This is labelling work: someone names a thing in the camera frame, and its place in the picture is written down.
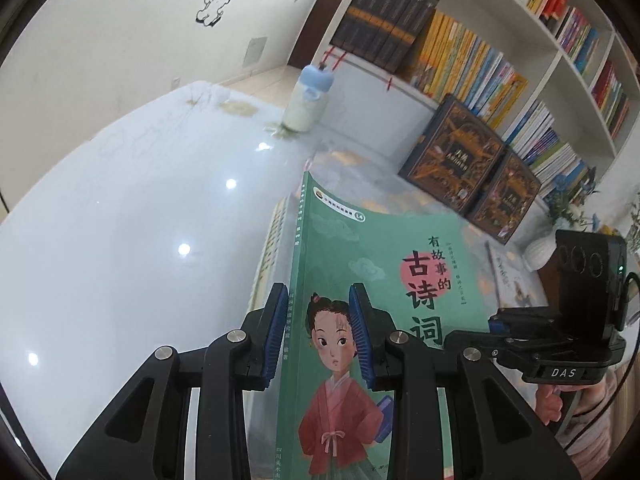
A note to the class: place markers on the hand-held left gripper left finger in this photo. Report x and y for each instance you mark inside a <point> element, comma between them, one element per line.
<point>272,330</point>

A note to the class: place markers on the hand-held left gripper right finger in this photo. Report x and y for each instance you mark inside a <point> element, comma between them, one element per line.
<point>362,335</point>

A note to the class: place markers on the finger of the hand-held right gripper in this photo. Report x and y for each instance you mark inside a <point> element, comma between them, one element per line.
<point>475,341</point>
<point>525,319</point>

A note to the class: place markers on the teal green paperback book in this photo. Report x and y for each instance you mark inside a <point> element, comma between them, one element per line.
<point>350,250</point>

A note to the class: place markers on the person's right forearm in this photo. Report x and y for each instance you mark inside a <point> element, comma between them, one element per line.
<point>595,400</point>

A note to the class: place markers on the row of mixed colourful books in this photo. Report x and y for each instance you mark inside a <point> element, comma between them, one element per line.
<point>580,45</point>

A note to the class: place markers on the row of yellow-spined books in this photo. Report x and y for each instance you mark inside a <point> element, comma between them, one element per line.
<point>460,65</point>

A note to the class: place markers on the person's right hand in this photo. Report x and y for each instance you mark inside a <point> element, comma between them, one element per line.
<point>547,405</point>

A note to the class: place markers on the white book with girl picture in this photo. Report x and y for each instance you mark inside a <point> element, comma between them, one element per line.
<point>515,275</point>

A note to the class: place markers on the white ribbed vase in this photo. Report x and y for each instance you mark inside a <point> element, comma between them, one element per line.
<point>537,252</point>

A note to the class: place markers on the blue and white artificial flowers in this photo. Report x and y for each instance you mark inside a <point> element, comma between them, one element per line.
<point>575,200</point>

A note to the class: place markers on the dark ornate encyclopedia book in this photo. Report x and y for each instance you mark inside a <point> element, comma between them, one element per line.
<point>505,200</point>
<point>450,155</point>

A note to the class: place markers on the white bottle with blue lid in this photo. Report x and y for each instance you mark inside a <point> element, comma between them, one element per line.
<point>305,105</point>

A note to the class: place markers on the white bookshelf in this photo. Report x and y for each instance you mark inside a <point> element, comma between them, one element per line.
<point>370,90</point>

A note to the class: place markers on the dark brown door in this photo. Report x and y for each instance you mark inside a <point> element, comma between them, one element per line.
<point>320,20</point>

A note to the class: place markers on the row of dark hardcover volumes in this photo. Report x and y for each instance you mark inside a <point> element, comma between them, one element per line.
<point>385,20</point>

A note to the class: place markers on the white wall panel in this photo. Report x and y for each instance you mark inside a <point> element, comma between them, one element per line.
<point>256,52</point>

